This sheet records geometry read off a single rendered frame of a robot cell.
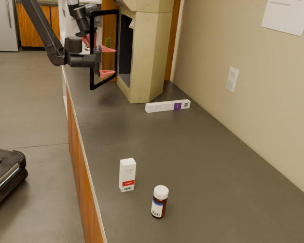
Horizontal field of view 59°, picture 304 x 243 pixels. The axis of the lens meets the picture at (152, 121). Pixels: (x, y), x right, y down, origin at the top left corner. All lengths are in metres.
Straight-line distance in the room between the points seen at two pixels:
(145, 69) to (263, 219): 0.91
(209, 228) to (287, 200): 0.32
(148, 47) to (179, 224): 0.90
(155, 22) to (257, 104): 0.62
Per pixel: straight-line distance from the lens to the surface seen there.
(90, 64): 1.24
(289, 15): 1.17
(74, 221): 2.09
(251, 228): 0.88
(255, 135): 1.28
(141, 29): 1.38
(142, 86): 1.47
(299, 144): 1.12
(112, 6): 1.72
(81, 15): 1.51
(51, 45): 1.26
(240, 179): 1.04
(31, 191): 2.37
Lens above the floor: 1.53
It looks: 27 degrees down
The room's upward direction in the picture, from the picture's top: 7 degrees clockwise
